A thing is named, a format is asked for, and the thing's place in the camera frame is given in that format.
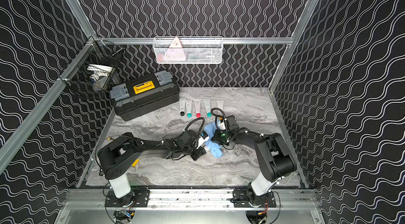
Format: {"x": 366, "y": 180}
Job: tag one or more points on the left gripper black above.
{"x": 196, "y": 153}

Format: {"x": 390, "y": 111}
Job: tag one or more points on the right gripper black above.
{"x": 215, "y": 137}

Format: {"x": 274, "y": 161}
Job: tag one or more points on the blue microfiber cloth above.
{"x": 214, "y": 147}

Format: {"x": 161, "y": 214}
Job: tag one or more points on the white tube teal cap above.
{"x": 207, "y": 104}

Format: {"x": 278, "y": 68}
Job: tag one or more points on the white tube green cap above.
{"x": 189, "y": 106}

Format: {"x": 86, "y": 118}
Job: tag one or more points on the white tube black cap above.
{"x": 182, "y": 106}

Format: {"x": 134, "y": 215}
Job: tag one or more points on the white tube pink cap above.
{"x": 197, "y": 104}

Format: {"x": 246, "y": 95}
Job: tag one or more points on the white tube orange cap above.
{"x": 220, "y": 104}

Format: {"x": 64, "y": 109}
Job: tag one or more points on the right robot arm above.
{"x": 274, "y": 156}

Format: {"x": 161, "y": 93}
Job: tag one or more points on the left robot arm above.
{"x": 118, "y": 156}

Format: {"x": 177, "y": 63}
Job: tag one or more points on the yellow marker pen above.
{"x": 135, "y": 163}

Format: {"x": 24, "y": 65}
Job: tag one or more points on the black toolbox yellow latch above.
{"x": 143, "y": 95}

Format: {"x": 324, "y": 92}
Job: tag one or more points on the pink triangle item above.
{"x": 175, "y": 52}

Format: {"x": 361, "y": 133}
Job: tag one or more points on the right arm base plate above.
{"x": 247, "y": 198}

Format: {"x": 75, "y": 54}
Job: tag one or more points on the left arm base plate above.
{"x": 136, "y": 198}

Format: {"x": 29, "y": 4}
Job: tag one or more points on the clear wall basket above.
{"x": 198, "y": 50}

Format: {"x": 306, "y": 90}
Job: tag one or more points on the black wire basket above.
{"x": 97, "y": 72}

